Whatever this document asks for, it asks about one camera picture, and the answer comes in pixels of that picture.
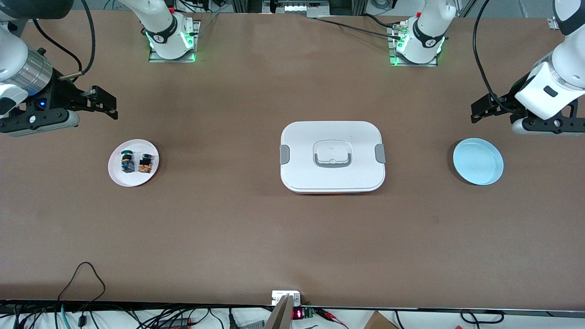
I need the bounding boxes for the pink round plate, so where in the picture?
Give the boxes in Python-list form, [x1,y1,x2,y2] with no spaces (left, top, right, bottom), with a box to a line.
[108,139,160,187]

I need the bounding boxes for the white lidded lunch box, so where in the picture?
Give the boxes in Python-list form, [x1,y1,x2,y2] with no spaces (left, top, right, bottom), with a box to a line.
[280,121,386,195]

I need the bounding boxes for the light blue round plate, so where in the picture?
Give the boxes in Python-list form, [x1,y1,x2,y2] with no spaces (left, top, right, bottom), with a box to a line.
[453,138,504,186]

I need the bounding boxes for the white lit device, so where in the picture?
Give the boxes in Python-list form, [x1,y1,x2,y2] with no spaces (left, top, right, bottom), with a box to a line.
[284,2,330,12]

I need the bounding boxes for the brown cardboard piece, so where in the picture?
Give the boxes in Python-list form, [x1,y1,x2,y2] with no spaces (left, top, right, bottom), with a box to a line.
[363,311,398,329]

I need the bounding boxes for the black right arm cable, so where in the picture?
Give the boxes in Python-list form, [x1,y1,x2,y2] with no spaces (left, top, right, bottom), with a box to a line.
[31,0,96,82]

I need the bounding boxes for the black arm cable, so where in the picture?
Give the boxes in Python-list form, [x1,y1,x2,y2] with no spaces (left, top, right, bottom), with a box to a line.
[31,0,96,82]
[472,0,526,115]

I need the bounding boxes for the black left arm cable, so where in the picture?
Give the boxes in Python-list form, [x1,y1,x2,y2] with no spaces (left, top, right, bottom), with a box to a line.
[472,0,526,115]

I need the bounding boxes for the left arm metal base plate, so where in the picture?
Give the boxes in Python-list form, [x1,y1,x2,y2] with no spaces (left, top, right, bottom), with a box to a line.
[388,21,438,68]

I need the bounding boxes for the thin grey cable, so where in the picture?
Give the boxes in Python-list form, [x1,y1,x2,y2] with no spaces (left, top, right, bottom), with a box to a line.
[199,12,221,36]

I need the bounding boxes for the short black table cable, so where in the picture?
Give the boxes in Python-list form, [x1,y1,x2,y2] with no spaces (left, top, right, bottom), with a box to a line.
[363,13,405,30]

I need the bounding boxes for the long black table cable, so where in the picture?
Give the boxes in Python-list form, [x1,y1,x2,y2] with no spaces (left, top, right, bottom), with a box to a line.
[314,17,405,37]

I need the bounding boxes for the black looped thin cable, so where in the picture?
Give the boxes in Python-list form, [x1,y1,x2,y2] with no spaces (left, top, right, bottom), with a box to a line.
[57,262,106,304]

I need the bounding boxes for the aluminium frame structure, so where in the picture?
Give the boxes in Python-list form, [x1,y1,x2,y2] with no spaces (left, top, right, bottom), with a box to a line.
[231,0,366,19]

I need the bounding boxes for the black flat looped cable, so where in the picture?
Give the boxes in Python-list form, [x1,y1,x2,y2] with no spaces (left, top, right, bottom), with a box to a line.
[461,310,505,325]

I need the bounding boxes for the white metal bracket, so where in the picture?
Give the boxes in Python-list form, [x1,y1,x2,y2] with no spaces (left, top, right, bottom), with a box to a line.
[271,291,301,307]

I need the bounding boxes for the red clip lead wires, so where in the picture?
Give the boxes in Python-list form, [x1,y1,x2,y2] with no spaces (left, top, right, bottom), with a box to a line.
[315,308,349,329]

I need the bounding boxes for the grey aluminium post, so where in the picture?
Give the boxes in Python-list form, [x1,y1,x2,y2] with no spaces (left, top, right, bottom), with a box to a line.
[265,294,294,329]

